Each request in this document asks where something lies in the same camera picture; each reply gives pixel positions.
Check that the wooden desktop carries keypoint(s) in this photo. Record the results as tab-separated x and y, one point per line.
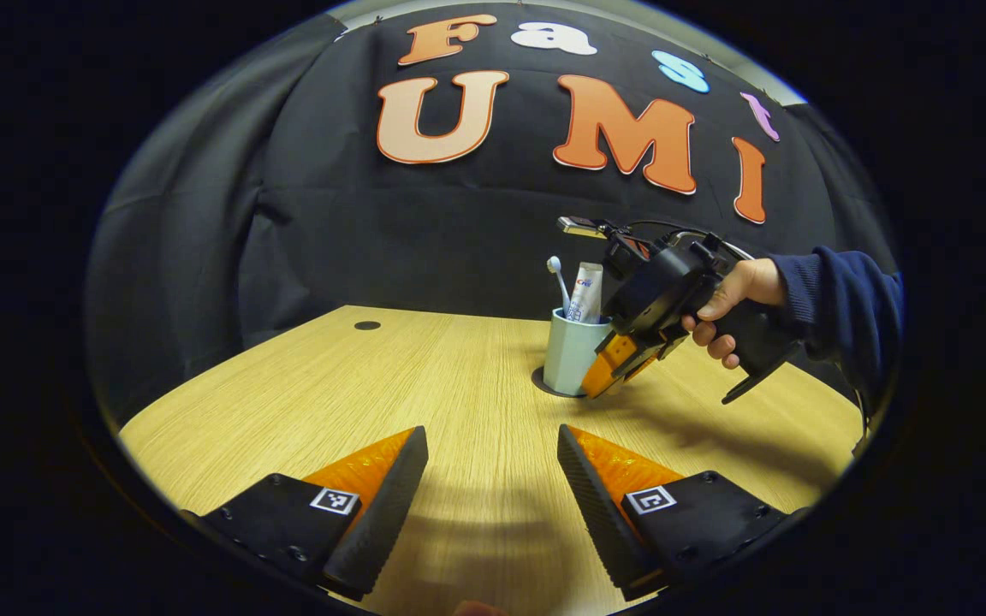
416	376

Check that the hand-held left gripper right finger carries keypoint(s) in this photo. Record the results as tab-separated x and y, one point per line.
596	513

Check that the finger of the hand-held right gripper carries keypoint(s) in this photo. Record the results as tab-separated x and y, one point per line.
619	349
604	378

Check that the dark round coaster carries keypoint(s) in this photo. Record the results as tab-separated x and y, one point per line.
542	383

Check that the white toothbrush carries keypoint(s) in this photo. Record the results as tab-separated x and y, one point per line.
560	278

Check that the black backdrop cloth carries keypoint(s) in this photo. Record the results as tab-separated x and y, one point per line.
373	239

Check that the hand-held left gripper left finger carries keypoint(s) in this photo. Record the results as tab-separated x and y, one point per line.
382	522

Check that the white toothpaste tube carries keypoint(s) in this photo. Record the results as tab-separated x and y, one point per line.
587	295

